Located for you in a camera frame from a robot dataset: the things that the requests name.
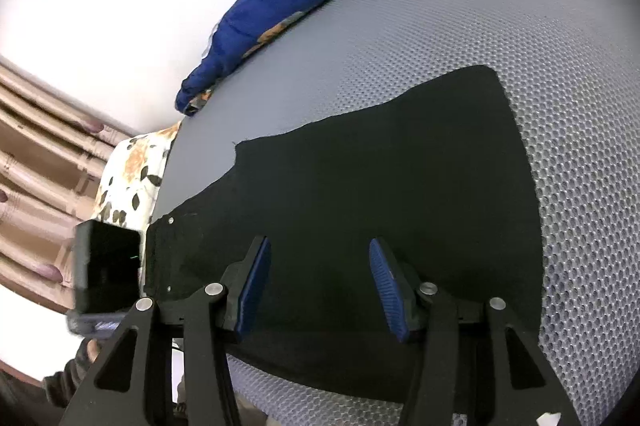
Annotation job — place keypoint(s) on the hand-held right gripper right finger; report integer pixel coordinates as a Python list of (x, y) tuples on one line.
[(387, 286)]

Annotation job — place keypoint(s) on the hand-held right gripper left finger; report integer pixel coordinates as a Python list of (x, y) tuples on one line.
[(252, 286)]

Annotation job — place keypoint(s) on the black pants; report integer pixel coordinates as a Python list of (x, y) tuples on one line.
[(380, 186)]

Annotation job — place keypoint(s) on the person's left forearm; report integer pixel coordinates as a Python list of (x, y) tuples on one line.
[(67, 378)]

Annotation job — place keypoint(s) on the person's left hand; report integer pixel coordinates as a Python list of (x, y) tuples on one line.
[(93, 352)]

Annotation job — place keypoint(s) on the white floral pillow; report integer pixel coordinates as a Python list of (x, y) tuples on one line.
[(132, 176)]

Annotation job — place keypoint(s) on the beige patterned curtain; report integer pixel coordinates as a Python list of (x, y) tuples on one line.
[(45, 156)]

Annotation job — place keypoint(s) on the blue floral blanket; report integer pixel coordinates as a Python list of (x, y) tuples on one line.
[(280, 1)]

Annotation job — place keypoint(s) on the grey mesh mat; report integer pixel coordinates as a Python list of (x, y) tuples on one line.
[(500, 16)]

